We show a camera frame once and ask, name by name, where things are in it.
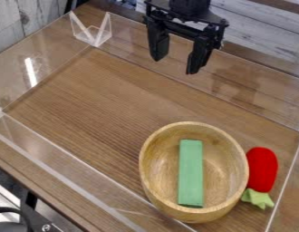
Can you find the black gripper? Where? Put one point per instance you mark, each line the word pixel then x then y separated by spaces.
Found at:
pixel 189 19

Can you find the green rectangular block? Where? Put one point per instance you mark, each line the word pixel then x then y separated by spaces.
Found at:
pixel 189 179

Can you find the brown wooden bowl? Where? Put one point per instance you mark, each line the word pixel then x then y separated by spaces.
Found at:
pixel 224 170

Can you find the red plush strawberry toy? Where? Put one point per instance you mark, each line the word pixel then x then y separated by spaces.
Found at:
pixel 263 175

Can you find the black metal stand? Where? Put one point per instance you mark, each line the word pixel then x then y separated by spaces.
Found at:
pixel 40 224

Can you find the clear acrylic corner bracket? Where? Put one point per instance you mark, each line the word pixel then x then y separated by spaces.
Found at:
pixel 91 35

